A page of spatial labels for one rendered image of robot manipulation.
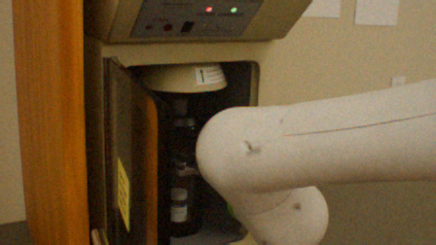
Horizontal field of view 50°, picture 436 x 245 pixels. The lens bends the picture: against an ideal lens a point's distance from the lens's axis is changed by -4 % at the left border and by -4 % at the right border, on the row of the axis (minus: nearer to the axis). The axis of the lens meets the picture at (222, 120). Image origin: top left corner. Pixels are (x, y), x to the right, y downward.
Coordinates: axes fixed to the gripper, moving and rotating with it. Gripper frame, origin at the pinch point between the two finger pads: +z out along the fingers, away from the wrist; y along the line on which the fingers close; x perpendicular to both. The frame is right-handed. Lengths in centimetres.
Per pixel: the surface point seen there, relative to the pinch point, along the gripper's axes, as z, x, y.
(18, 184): 33.1, 17.5, 27.1
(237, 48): -10.1, -19.5, -5.8
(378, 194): 5, 25, -66
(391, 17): 34, -24, -95
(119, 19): -16.4, -24.5, 17.4
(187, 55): -10.1, -18.4, 3.8
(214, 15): -17.2, -25.4, 3.0
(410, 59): 34, -9, -108
